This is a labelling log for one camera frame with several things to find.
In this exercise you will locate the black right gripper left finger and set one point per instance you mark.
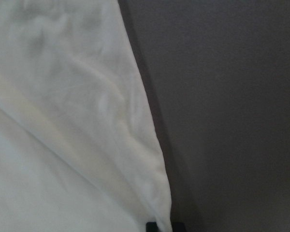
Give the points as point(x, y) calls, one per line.
point(151, 227)

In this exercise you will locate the cream long-sleeve printed shirt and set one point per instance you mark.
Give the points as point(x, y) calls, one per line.
point(78, 147)

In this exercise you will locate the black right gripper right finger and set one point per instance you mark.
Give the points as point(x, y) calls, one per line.
point(178, 227)

